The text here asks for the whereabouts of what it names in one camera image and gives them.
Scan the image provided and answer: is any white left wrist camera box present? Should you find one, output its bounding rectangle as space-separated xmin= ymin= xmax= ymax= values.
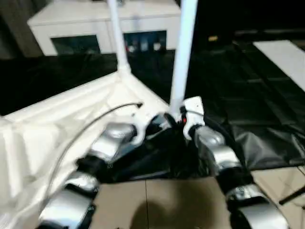
xmin=125 ymin=106 xmax=149 ymax=146

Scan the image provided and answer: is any black work mat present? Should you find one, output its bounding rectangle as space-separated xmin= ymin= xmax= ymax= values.
xmin=0 ymin=39 xmax=305 ymax=183

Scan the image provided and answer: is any white plastic table leg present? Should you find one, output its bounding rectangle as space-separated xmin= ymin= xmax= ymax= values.
xmin=107 ymin=0 xmax=132 ymax=75
xmin=169 ymin=0 xmax=199 ymax=116

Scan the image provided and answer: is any white side table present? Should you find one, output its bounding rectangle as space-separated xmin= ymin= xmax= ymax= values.
xmin=253 ymin=40 xmax=305 ymax=92

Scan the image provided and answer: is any white cabinet with glass doors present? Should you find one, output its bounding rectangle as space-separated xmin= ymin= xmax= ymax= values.
xmin=27 ymin=0 xmax=183 ymax=56

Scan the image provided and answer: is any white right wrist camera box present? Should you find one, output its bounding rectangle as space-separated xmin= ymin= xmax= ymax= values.
xmin=179 ymin=96 xmax=206 ymax=140

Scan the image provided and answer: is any white plastic table top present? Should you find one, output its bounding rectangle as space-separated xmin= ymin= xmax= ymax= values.
xmin=0 ymin=72 xmax=180 ymax=229

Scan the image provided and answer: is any black stand leg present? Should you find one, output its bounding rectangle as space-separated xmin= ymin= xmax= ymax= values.
xmin=278 ymin=187 xmax=305 ymax=207

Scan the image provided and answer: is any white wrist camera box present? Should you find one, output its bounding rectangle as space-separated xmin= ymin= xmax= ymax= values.
xmin=125 ymin=106 xmax=149 ymax=146
xmin=179 ymin=96 xmax=206 ymax=140

